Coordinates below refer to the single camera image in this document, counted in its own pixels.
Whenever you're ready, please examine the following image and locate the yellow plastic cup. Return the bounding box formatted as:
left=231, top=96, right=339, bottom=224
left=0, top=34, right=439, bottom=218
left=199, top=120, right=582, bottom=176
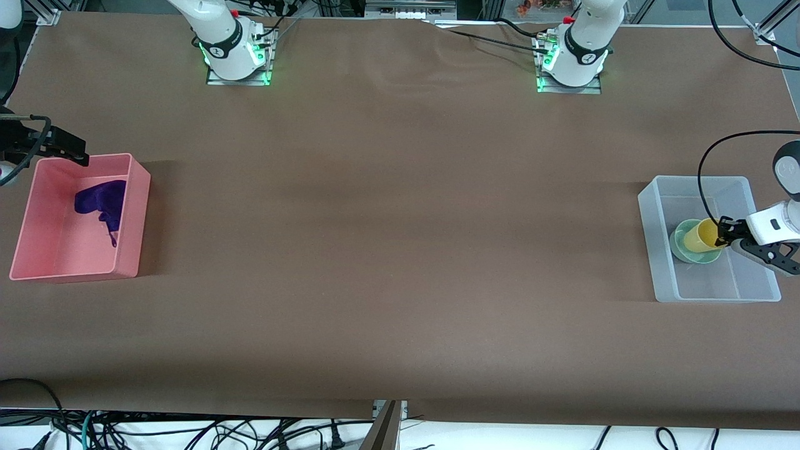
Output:
left=681, top=218, right=729, bottom=254

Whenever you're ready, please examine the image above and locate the purple cloth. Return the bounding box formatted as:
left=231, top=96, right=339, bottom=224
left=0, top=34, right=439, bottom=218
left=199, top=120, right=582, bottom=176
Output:
left=74, top=179, right=128, bottom=248

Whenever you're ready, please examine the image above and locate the green ceramic bowl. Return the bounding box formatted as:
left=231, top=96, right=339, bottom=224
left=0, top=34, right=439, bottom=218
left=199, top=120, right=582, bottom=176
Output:
left=669, top=219, right=726, bottom=265

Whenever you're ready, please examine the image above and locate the translucent plastic bin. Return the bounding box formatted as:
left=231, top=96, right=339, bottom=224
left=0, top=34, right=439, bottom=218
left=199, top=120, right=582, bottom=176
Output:
left=637, top=176, right=782, bottom=303

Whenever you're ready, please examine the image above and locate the pink plastic bin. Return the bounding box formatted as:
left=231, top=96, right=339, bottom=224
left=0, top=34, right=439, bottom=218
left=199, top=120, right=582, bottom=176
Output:
left=9, top=153, right=152, bottom=282

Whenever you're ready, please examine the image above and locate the grey background device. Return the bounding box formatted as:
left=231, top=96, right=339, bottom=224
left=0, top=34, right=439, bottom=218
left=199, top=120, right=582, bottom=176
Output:
left=366, top=0, right=457, bottom=19

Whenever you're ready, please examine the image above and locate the brown table leg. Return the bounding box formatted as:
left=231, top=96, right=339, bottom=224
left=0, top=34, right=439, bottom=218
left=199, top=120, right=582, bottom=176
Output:
left=362, top=400, right=402, bottom=450

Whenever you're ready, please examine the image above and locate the aluminium frame profile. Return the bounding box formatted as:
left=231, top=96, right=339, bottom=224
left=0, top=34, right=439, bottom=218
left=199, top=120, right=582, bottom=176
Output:
left=25, top=0, right=85, bottom=27
left=753, top=0, right=800, bottom=44

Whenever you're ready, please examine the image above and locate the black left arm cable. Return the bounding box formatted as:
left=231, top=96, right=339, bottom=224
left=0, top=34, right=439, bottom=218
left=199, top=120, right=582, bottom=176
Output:
left=708, top=0, right=800, bottom=71

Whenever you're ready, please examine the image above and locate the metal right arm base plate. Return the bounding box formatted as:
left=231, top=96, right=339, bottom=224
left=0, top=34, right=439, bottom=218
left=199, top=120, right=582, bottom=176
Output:
left=205, top=28, right=274, bottom=87

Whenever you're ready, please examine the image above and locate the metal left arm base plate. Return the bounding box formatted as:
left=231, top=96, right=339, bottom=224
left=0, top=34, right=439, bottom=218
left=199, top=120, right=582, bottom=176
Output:
left=534, top=34, right=604, bottom=95

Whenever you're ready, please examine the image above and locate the thick black cable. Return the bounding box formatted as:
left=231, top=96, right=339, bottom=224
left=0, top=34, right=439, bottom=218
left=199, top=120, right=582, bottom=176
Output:
left=0, top=377, right=66, bottom=432

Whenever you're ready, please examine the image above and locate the black cable across table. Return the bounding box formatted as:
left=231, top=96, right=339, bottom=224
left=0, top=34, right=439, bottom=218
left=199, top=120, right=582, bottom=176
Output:
left=425, top=17, right=554, bottom=54

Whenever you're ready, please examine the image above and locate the white table bracket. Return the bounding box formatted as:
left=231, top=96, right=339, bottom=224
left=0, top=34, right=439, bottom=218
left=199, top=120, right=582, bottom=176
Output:
left=373, top=400, right=408, bottom=421

